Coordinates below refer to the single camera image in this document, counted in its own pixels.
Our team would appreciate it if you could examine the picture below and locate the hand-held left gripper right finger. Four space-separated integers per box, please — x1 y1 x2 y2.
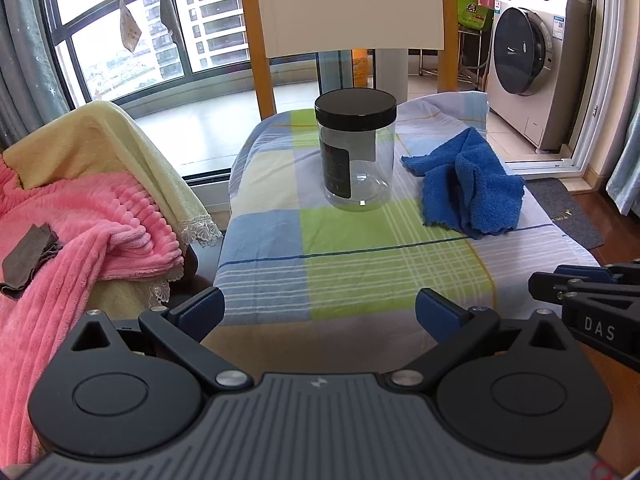
385 287 571 394

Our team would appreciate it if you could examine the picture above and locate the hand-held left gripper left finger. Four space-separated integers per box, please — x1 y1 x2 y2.
70 286 253 394

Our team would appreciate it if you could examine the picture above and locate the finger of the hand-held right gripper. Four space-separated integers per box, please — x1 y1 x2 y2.
552 260 640 286
528 271 618 307

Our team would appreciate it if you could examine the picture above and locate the blue towel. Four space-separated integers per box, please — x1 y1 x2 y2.
401 127 526 240

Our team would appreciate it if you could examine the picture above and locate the clear plastic jar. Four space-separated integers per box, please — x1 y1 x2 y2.
318 120 396 212

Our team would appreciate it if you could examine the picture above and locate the orange container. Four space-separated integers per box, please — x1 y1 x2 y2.
351 48 371 87

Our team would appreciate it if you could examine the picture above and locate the grey door mat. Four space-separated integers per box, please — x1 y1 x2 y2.
522 177 621 251

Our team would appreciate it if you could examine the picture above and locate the plaid cloth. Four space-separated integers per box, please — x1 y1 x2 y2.
202 91 601 376

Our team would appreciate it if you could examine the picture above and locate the grey blue curtain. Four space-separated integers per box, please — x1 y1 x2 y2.
0 0 71 151
605 110 640 216

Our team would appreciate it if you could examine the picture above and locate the pink blanket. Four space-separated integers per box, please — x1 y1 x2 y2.
0 152 183 466

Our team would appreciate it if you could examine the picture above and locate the brown cloth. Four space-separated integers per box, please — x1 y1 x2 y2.
0 223 63 301

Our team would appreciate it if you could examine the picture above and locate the yellow blanket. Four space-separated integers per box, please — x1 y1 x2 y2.
2 100 224 313

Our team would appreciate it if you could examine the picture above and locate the white washing machine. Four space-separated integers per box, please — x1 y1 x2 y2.
486 0 596 153

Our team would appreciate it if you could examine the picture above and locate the metal rack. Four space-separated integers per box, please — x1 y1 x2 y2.
420 0 493 92

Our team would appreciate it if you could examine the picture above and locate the black framed window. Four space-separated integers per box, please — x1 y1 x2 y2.
37 0 323 111

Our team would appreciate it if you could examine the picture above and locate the green bag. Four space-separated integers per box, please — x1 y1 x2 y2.
456 0 496 32

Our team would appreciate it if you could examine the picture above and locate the beige hanging cloth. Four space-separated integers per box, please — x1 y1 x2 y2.
118 0 143 53

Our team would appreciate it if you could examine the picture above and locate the grey hanging cloth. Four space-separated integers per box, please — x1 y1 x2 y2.
159 0 187 51

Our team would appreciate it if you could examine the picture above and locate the wooden chair white backrest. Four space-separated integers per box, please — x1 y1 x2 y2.
235 0 458 122

